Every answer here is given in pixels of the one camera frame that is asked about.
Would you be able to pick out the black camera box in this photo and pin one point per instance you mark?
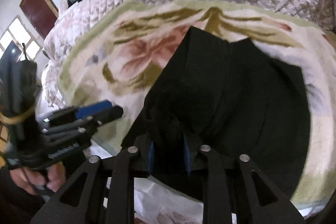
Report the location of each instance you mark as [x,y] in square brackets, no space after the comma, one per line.
[18,82]

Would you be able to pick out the left hand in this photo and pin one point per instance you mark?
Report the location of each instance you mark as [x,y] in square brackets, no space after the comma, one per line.
[26,178]

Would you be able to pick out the bright window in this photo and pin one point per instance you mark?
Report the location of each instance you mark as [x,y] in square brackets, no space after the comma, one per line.
[17,33]

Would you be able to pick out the floral plush blanket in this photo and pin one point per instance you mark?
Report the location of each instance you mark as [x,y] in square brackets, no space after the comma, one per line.
[120,58]

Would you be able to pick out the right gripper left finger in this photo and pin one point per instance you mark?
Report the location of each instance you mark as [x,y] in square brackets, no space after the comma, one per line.
[101,190]

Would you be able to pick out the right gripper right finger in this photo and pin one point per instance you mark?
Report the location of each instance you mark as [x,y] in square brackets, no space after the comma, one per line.
[236,190]

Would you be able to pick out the dark red door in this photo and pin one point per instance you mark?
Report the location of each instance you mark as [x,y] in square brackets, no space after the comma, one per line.
[42,14]

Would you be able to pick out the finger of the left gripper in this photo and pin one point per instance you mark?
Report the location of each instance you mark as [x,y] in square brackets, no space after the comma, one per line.
[75,112]
[63,127]

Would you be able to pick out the black pants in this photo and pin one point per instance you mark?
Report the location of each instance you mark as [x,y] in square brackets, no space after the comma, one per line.
[232,97]

